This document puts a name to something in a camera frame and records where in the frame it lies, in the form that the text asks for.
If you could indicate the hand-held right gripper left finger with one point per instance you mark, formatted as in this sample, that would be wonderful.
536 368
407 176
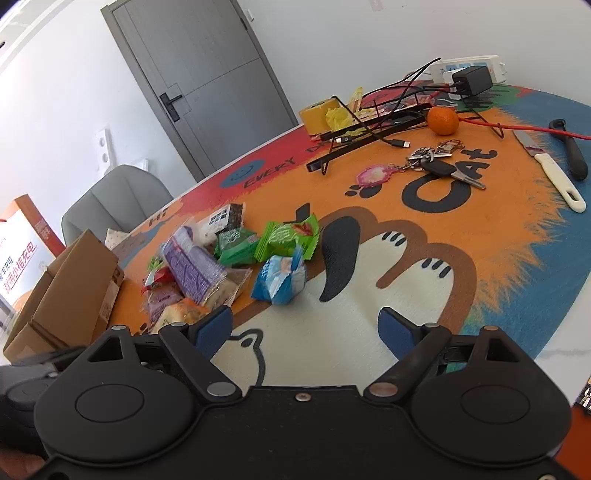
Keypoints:
213 330

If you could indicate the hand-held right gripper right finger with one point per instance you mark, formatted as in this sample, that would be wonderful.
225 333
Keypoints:
398 333

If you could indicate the blue snack packet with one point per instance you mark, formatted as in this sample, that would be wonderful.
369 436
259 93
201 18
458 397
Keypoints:
277 279

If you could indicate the brown cardboard box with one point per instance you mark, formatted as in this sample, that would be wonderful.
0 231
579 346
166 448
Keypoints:
74 286

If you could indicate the person's left hand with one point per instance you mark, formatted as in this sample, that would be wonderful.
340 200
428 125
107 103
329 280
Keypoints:
16 466

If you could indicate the cat print round mat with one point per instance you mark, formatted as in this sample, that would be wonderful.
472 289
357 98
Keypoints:
415 281

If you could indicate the pink snack packet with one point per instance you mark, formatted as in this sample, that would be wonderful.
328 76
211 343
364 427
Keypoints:
164 300

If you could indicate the purple snack packet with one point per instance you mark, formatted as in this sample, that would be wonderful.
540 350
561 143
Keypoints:
194 263

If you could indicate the red and green snack packet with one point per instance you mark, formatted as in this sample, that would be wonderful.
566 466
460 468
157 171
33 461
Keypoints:
157 277

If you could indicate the black and white snack packet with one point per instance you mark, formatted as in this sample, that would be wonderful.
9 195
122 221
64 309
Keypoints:
224 219

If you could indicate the dotted cream cushion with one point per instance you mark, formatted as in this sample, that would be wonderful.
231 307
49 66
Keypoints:
116 237

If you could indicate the orange and white display box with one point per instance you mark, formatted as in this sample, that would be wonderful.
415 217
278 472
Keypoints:
27 258

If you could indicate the grey chair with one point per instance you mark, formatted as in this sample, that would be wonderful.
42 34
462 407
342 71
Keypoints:
111 203

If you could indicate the black car key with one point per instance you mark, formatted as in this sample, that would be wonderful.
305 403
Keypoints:
441 168

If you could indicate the silver key rings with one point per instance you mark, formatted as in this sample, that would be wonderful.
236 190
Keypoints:
420 153

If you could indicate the mandarin orange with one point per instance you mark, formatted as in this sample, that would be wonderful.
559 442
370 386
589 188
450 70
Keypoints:
442 121

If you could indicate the crumpled yellow plastic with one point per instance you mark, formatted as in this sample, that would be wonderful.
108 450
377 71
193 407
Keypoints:
339 119

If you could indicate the yellow tape roll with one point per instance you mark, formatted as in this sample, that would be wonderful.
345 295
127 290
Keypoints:
314 119

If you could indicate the grey door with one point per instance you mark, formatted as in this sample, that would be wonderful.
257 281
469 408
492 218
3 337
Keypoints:
207 74

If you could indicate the black charger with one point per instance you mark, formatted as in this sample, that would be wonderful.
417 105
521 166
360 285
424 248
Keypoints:
473 81

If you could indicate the white charger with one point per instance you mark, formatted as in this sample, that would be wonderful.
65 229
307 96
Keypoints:
449 74

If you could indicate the white power strip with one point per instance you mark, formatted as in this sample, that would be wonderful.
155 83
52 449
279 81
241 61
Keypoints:
489 64

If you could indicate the small white wall plate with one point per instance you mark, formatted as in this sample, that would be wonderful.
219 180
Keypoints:
143 165

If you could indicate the white wall socket panel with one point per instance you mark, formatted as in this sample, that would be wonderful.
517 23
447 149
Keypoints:
103 147

